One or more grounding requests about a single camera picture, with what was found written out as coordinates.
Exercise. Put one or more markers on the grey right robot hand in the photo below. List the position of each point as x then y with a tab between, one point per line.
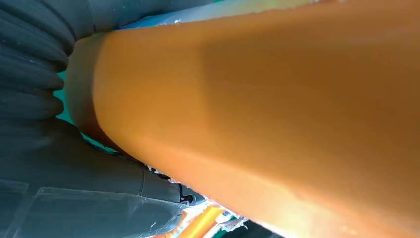
82	197

